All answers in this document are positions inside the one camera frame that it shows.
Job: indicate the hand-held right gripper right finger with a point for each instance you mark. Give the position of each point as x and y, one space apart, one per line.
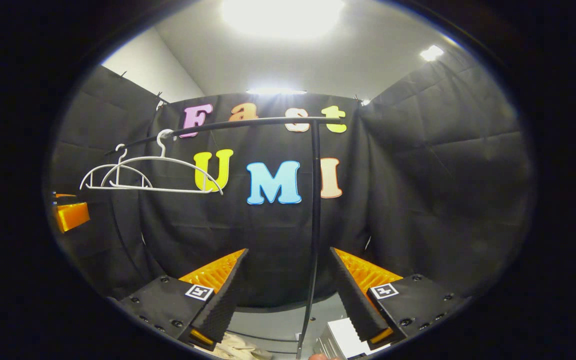
355 300

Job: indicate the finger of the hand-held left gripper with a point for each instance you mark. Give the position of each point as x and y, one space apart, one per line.
73 216

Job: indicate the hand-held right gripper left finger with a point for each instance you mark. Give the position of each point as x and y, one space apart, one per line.
223 300

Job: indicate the cream shirt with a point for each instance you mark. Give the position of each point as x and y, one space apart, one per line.
238 346

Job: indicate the white clothes hanger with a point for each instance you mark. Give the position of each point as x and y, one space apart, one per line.
123 165
168 189

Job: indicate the black clothes rack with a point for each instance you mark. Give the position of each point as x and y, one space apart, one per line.
315 225

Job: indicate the white ribbed box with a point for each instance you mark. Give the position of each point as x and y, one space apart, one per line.
343 335

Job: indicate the black backdrop cloth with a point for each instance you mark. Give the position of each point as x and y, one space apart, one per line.
418 200

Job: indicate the small ceiling light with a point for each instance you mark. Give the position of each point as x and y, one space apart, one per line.
431 52

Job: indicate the large ceiling light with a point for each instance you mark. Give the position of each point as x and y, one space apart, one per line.
283 17

